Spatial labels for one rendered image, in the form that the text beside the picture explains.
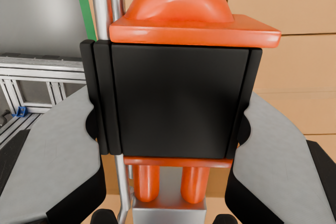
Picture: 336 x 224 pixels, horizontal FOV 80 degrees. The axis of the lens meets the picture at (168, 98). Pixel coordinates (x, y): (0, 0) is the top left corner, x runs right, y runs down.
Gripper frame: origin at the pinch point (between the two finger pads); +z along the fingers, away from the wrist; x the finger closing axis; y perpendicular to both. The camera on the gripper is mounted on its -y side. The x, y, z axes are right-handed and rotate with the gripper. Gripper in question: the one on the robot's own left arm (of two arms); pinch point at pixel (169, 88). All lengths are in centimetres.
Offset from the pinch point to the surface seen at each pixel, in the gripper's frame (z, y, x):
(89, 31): 107, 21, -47
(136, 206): -1.3, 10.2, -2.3
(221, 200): 13.0, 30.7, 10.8
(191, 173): -0.7, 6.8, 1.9
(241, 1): 53, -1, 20
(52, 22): 107, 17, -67
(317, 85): 53, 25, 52
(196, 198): -0.9, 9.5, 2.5
